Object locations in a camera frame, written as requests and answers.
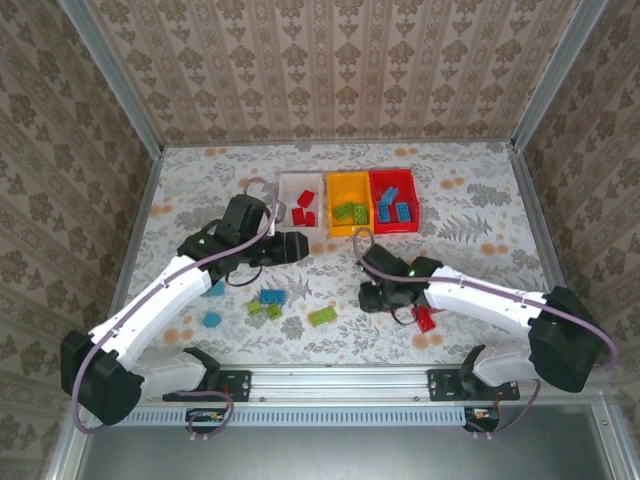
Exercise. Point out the small red lego brick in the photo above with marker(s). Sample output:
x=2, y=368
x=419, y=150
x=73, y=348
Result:
x=310, y=218

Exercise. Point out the long red lego brick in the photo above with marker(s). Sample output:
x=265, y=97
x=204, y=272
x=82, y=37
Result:
x=426, y=320

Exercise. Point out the blue lego brick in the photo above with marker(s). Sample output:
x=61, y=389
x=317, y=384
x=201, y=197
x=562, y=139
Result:
x=389, y=193
x=272, y=297
x=403, y=212
x=384, y=211
x=216, y=290

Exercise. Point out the blue sloped lego piece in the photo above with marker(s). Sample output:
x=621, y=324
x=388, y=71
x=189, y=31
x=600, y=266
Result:
x=212, y=319

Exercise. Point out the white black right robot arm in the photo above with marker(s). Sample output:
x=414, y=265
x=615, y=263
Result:
x=480, y=300

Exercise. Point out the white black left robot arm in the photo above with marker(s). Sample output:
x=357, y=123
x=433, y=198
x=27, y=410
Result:
x=160, y=300

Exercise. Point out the white plastic bin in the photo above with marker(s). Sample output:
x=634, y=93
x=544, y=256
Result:
x=287, y=187

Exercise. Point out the small green lego brick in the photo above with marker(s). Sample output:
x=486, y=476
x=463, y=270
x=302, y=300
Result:
x=273, y=311
x=255, y=307

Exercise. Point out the yellow plastic bin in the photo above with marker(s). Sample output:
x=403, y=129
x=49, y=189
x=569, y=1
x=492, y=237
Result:
x=345, y=187

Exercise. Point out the red plastic bin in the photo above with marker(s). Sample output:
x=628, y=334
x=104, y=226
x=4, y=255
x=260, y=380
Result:
x=407, y=182

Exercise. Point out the grey metal panel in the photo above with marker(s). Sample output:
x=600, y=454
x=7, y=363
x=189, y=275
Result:
x=325, y=455

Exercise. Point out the aluminium mounting rail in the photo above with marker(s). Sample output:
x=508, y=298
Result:
x=340, y=382

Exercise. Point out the aluminium table end rail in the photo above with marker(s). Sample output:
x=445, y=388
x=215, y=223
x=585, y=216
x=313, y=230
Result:
x=300, y=143

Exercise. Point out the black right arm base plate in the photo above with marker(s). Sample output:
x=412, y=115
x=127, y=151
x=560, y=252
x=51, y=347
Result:
x=440, y=385

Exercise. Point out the aluminium table side rail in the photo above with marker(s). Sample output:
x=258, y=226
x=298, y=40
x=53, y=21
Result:
x=132, y=250
x=524, y=175

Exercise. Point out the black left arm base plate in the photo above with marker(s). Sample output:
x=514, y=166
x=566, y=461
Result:
x=240, y=385

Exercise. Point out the aluminium frame post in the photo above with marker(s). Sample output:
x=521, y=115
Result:
x=114, y=75
x=557, y=75

